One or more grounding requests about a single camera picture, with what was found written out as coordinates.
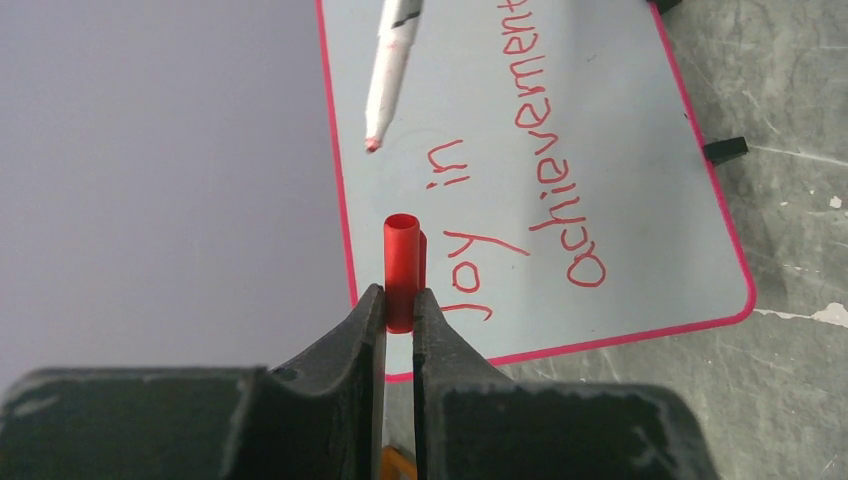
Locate red marker cap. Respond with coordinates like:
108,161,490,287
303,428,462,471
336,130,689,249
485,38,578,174
383,213,427,334

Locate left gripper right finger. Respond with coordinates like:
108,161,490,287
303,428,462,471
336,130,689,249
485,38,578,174
413,290,718,479

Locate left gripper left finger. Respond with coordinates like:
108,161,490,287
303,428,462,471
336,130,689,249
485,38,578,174
1,285,386,479

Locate red capped whiteboard marker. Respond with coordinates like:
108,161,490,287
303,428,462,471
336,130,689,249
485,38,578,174
365,0,424,153

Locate black whiteboard foot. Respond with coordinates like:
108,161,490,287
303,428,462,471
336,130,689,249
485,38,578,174
702,136,749,166
652,0,682,15

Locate orange wooden shelf rack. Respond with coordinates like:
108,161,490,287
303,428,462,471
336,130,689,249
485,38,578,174
379,446,418,480

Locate red framed whiteboard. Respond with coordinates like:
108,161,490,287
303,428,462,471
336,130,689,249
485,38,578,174
316,1,756,365

